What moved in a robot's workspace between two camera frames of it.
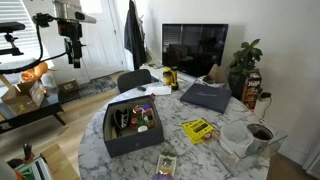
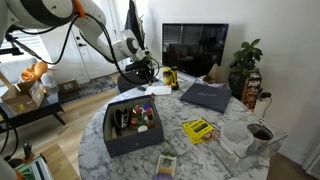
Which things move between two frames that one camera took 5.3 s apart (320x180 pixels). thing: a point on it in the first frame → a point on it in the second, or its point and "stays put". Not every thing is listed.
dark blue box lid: [213, 97] stays put
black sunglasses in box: [121, 118] stays put
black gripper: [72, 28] → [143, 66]
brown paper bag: [216, 75] stays put
